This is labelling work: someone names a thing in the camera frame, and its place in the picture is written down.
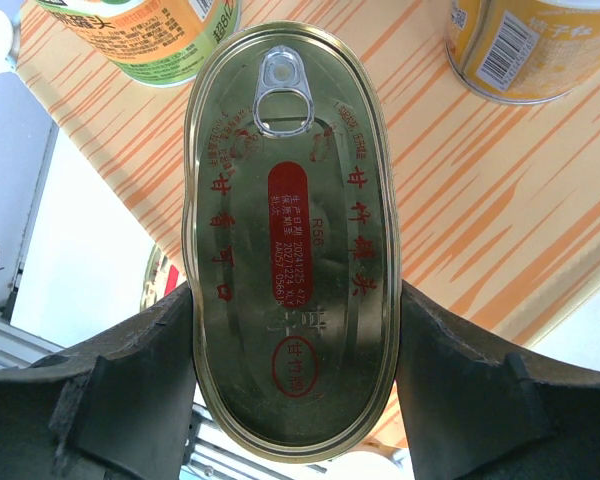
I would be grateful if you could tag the yellow can white lid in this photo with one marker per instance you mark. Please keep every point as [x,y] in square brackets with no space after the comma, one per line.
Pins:
[159,43]

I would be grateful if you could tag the tan can white lid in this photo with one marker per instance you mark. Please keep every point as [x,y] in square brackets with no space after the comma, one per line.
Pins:
[523,52]

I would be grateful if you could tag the wooden cube counter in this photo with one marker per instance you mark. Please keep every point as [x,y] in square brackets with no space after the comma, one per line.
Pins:
[499,205]

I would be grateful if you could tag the oval sardine tin left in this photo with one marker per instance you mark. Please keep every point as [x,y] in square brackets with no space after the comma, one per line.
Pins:
[161,277]

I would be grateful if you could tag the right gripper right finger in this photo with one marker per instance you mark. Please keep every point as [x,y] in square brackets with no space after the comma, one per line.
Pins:
[476,406]

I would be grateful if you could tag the oval red sardine tin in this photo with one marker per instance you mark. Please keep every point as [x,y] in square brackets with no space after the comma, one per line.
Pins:
[290,243]

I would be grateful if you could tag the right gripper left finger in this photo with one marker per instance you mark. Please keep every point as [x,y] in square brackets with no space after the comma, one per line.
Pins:
[116,406]

